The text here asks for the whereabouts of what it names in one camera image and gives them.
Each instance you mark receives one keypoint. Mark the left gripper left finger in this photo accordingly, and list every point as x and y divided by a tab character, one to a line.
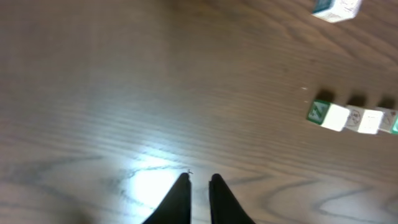
176	207

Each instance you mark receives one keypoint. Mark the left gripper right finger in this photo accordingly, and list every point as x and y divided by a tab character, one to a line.
224	207

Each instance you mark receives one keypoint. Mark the plain white wooden block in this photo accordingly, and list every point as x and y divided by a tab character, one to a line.
328	115

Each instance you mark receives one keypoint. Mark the blue edged picture block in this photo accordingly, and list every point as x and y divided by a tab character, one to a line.
363	120

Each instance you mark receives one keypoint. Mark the green letter J block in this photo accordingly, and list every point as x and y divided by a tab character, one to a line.
389	120

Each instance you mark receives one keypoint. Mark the wooden block round picture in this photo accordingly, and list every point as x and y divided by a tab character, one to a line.
334	11

